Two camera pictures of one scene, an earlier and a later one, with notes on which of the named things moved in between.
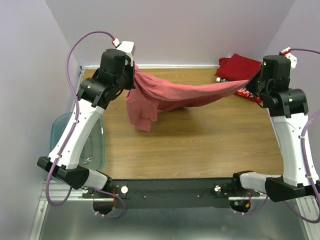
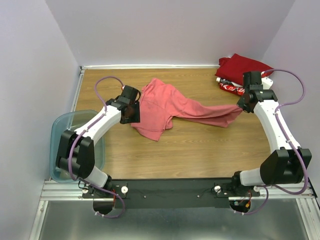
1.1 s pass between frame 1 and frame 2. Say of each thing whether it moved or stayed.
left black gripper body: moved
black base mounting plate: stayed
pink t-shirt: moved
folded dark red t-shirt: stayed
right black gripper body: moved
